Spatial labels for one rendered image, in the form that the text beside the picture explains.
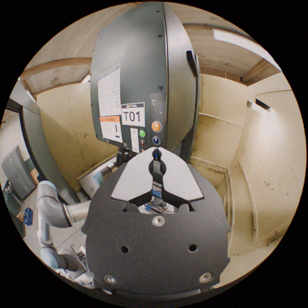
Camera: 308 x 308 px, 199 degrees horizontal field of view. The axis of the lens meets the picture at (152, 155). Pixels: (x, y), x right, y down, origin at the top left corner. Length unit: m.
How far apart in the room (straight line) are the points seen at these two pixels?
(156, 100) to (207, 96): 1.06
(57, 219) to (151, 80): 0.50
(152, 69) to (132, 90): 0.09
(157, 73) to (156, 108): 0.09
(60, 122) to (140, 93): 1.26
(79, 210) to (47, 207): 0.13
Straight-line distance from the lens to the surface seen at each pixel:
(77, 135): 1.46
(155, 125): 0.23
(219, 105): 1.26
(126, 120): 0.31
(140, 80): 0.27
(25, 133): 0.69
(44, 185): 0.50
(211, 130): 1.27
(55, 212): 0.38
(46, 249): 0.76
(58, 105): 1.43
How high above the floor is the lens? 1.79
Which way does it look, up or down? 32 degrees down
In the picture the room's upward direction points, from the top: straight up
